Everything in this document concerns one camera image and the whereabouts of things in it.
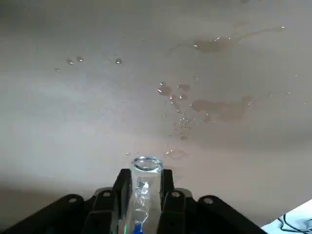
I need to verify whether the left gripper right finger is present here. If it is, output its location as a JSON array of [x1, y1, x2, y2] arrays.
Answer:
[[157, 168, 270, 234]]

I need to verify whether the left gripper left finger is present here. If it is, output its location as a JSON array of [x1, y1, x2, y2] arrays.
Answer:
[[0, 168, 134, 234]]

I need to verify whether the clear glass sample vial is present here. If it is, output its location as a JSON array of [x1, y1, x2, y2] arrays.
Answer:
[[118, 156, 164, 234]]

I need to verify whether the black cable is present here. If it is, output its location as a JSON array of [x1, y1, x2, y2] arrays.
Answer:
[[277, 214, 312, 232]]

